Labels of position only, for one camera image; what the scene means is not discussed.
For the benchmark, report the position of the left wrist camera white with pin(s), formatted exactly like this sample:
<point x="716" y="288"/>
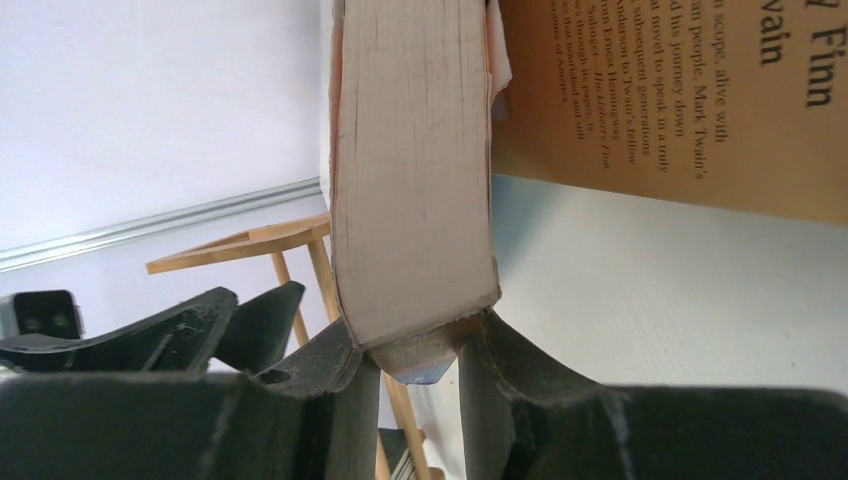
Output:
<point x="49" y="312"/>

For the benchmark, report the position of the blue Jane Eyre book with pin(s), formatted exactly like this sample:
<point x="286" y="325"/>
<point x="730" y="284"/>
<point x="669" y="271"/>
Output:
<point x="408" y="92"/>

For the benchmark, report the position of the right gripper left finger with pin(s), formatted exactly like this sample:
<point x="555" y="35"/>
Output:
<point x="311" y="416"/>

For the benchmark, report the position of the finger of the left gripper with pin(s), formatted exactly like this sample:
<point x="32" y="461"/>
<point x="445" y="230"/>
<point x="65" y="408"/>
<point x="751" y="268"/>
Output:
<point x="181" y="338"/>
<point x="258" y="332"/>

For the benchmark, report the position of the orange booklet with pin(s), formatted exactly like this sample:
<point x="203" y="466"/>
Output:
<point x="739" y="105"/>

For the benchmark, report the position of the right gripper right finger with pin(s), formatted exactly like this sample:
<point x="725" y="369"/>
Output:
<point x="527" y="416"/>

